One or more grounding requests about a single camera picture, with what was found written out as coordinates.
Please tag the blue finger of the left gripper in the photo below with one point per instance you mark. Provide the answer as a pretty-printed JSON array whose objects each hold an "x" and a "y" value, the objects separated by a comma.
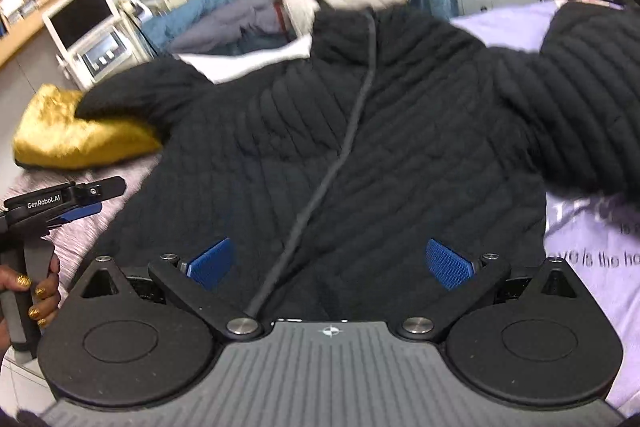
[{"x": 76, "y": 214}]

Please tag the left hand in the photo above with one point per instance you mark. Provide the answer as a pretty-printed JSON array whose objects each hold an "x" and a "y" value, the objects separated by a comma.
[{"x": 46, "y": 296}]

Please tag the white pillow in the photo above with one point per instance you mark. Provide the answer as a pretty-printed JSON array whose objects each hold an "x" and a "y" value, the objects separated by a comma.
[{"x": 221, "y": 69}]

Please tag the white monitor device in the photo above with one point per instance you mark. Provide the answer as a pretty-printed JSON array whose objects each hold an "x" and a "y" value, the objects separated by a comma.
[{"x": 68, "y": 21}]

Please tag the lilac printed bed sheet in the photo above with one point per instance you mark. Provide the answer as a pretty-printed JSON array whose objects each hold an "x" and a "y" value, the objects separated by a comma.
[{"x": 598, "y": 235}]

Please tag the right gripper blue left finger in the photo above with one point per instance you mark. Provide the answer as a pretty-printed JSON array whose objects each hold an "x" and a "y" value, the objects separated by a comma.
[{"x": 210, "y": 267}]

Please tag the small screen control unit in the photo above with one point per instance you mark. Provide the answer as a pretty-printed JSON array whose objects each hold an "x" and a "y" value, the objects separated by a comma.
[{"x": 105, "y": 53}]

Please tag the yellow satin pillow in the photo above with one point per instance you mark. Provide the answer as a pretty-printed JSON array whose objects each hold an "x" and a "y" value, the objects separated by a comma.
[{"x": 50, "y": 136}]

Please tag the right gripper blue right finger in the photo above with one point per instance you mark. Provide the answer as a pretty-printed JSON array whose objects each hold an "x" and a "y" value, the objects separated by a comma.
[{"x": 448, "y": 267}]

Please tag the grey garment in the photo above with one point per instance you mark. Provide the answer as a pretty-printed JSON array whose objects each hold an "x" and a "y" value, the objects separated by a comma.
[{"x": 237, "y": 28}]

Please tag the black quilted jacket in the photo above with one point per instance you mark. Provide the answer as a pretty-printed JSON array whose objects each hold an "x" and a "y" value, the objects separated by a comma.
[{"x": 330, "y": 175}]

